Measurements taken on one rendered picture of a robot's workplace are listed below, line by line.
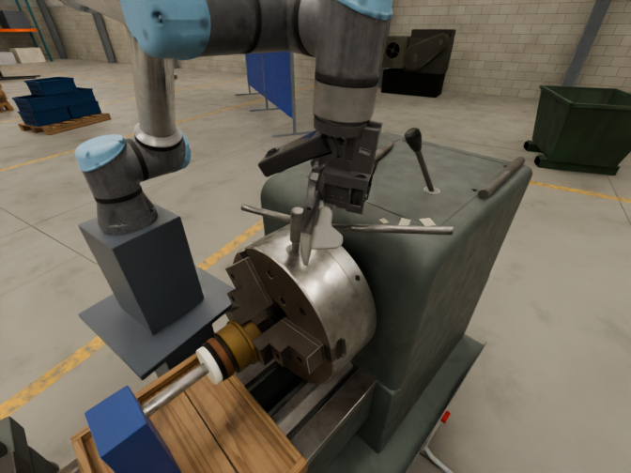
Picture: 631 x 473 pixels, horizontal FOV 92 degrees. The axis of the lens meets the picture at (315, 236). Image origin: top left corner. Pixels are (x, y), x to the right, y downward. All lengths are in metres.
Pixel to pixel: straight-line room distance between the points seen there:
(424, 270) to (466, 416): 1.39
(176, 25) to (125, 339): 0.99
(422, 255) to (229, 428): 0.52
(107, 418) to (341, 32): 0.57
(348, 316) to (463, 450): 1.32
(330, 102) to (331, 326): 0.34
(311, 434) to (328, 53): 0.68
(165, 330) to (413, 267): 0.85
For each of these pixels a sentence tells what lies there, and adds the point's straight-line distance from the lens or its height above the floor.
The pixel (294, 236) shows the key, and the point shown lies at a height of 1.27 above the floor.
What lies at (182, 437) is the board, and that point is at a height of 0.88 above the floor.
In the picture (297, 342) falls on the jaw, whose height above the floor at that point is 1.11.
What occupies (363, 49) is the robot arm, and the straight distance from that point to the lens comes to 0.37.
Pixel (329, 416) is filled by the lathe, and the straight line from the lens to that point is 0.77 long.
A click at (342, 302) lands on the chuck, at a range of 0.54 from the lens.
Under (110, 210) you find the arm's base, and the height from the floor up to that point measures 1.17.
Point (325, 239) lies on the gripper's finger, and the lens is 0.43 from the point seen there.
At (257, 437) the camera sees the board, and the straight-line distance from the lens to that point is 0.74.
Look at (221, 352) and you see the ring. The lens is 0.57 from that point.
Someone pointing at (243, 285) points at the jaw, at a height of 1.16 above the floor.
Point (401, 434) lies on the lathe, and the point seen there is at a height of 0.54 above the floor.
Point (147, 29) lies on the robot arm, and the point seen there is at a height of 1.56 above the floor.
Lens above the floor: 1.57
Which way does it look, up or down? 35 degrees down
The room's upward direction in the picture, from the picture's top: straight up
